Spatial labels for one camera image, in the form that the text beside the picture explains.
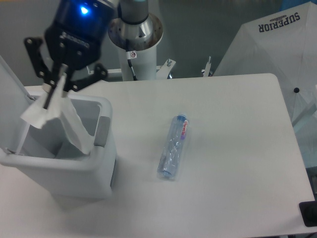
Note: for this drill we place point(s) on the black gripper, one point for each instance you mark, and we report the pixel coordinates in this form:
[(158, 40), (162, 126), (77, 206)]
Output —
[(74, 40)]

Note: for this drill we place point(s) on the white plastic packaging bag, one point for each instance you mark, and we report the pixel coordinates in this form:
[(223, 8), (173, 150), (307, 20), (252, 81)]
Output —
[(59, 106)]

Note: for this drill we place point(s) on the crushed clear plastic bottle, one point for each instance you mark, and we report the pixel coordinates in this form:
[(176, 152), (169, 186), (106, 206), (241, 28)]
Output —
[(172, 150)]

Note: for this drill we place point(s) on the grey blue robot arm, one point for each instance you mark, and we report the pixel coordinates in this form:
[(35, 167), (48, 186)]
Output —
[(132, 28)]

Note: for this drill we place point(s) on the white trash can lid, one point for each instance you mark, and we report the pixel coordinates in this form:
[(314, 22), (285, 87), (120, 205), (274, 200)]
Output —
[(15, 136)]

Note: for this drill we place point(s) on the white trash can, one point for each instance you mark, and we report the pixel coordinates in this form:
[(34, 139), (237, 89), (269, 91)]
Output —
[(48, 158)]

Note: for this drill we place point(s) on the black device at table edge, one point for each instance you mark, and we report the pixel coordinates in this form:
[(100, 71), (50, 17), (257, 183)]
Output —
[(308, 211)]

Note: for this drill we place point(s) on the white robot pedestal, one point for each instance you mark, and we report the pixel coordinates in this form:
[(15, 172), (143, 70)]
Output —
[(143, 62)]

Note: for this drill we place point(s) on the white metal base frame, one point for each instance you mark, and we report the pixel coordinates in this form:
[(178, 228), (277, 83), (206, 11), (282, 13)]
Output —
[(165, 71)]

